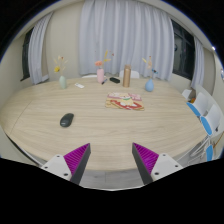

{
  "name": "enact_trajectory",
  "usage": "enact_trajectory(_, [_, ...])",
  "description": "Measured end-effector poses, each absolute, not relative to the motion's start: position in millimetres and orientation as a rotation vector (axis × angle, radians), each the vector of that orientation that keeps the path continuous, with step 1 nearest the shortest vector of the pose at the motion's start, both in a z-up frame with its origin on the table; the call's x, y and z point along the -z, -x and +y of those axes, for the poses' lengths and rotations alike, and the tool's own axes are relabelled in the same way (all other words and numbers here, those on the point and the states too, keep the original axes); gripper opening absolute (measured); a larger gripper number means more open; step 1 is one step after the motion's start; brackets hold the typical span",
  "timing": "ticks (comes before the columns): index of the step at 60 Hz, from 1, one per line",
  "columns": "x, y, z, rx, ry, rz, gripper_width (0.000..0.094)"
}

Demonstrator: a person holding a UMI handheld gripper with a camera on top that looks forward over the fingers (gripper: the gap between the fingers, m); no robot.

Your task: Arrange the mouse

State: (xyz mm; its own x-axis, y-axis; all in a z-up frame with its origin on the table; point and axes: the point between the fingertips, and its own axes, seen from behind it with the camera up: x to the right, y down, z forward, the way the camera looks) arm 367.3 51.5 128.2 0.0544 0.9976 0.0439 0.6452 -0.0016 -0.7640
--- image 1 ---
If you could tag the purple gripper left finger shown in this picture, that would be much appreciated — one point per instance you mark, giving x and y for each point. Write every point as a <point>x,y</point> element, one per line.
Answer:
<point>70,166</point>

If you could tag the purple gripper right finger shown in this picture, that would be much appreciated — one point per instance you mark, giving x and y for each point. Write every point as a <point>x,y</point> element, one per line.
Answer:
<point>153,166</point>

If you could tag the black computer mouse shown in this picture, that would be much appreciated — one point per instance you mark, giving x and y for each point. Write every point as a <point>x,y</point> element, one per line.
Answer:
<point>66,120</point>

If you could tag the white remote control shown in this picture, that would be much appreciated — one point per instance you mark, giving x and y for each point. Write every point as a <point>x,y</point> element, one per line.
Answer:
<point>79,85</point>

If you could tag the blue vase with flowers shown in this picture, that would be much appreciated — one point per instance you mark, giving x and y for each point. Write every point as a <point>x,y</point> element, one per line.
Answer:
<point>149,86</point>

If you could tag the white blue chair near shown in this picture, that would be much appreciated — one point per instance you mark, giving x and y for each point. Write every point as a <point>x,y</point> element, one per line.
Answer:
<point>211,123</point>

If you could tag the white blue chair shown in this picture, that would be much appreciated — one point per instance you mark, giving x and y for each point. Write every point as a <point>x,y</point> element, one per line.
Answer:
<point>211,123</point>
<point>201,104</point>

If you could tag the white chair far right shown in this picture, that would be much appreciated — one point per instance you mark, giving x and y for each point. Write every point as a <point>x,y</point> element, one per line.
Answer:
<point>186,93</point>

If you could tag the white blue chair far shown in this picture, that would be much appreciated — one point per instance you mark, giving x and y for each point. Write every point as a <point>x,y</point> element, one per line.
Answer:
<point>201,104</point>

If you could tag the white chair behind table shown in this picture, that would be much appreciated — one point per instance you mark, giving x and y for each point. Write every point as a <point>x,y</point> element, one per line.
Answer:
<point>133,74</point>

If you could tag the black case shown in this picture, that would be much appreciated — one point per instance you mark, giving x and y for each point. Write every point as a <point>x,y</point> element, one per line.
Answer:
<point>115,80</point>

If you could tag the pink vase with flowers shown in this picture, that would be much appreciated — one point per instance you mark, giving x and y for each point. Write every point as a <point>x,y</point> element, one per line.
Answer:
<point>100,65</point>

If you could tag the copper metal bottle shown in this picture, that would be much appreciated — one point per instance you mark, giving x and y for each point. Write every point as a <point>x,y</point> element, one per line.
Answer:
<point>126,77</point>

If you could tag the green vase with flowers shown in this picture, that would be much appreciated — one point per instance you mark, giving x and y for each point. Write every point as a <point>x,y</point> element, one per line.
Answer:
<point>60,65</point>

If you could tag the white right curtain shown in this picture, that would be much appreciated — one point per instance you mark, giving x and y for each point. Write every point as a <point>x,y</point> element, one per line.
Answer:
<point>198,75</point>

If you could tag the white curtain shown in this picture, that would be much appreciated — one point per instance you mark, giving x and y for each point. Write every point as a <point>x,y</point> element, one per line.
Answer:
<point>35,49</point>
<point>198,75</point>
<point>126,32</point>

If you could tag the white left curtain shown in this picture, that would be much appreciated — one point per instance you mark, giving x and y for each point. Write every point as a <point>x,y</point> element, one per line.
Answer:
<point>35,49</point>

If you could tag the white centre curtain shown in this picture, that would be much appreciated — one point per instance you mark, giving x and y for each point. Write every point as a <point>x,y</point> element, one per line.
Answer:
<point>126,32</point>

